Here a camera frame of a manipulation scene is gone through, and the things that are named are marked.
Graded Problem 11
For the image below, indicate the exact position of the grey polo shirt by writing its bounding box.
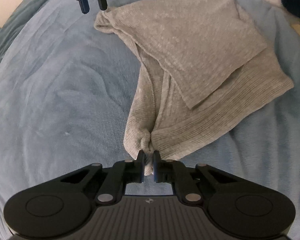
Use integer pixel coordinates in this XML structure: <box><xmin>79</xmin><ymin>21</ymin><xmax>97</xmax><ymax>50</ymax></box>
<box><xmin>94</xmin><ymin>0</ymin><xmax>294</xmax><ymax>175</ymax></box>

